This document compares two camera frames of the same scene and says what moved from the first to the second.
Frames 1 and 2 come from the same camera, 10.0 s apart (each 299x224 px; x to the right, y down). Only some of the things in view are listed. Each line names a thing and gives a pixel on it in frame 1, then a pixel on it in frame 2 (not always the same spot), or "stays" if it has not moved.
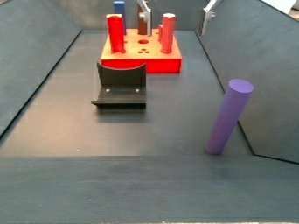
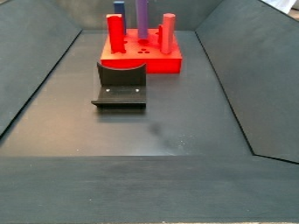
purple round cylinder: x=238 y=92 to x=143 y=18
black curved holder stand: x=122 y=87 stays
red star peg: x=161 y=30 stays
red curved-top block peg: x=117 y=32 stays
